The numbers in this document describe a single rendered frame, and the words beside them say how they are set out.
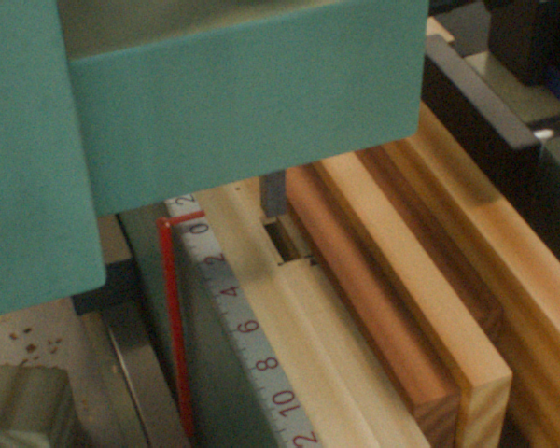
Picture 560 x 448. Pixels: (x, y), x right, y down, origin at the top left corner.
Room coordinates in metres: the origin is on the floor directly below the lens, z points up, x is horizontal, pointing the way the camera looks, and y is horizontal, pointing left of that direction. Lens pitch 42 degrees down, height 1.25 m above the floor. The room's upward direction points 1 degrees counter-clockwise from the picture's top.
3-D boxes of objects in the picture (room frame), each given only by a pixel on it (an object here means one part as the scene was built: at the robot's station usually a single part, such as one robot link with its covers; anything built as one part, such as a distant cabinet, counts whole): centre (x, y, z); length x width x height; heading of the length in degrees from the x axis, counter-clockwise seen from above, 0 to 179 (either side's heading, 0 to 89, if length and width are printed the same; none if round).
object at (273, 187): (0.34, 0.00, 0.97); 0.01 x 0.01 x 0.05; 20
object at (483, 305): (0.35, -0.05, 0.93); 0.15 x 0.02 x 0.05; 20
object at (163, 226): (0.33, 0.04, 0.89); 0.02 x 0.01 x 0.14; 110
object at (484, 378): (0.35, -0.04, 0.93); 0.22 x 0.02 x 0.06; 20
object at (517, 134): (0.38, -0.11, 0.95); 0.09 x 0.07 x 0.09; 20
